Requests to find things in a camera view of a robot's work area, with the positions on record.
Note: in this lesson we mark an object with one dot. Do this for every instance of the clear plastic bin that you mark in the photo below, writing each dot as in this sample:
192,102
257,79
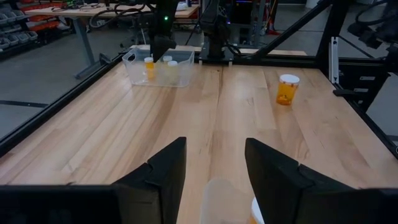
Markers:
224,202
133,74

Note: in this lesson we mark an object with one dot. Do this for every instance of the black computer rack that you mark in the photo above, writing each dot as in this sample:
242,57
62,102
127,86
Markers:
245,18

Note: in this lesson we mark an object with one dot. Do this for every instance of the black controller box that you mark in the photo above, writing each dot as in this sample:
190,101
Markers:
363,96

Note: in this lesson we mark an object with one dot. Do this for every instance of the wide amber pill bottle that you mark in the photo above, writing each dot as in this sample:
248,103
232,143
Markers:
286,93

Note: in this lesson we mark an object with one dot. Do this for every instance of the silver aluminium bracket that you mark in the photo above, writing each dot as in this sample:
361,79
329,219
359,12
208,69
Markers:
334,59

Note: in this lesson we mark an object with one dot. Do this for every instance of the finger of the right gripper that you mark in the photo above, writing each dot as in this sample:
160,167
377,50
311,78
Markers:
161,48

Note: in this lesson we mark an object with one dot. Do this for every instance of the wooden background desk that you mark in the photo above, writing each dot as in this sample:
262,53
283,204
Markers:
81,11

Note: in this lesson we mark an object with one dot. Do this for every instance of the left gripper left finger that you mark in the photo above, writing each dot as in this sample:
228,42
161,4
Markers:
164,186

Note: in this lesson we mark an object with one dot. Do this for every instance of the pale green pill bottle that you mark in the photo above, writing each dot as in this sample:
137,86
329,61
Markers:
167,58
172,63

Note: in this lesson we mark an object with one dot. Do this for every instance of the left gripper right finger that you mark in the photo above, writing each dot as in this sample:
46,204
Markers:
276,186

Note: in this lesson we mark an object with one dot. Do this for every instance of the black table frame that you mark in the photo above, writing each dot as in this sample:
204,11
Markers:
62,102

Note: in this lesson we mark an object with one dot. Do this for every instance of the slim amber pill bottle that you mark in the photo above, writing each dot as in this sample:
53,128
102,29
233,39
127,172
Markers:
256,211
149,67

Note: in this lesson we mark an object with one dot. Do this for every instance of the red storage bin shelf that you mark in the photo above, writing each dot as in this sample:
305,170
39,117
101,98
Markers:
18,37

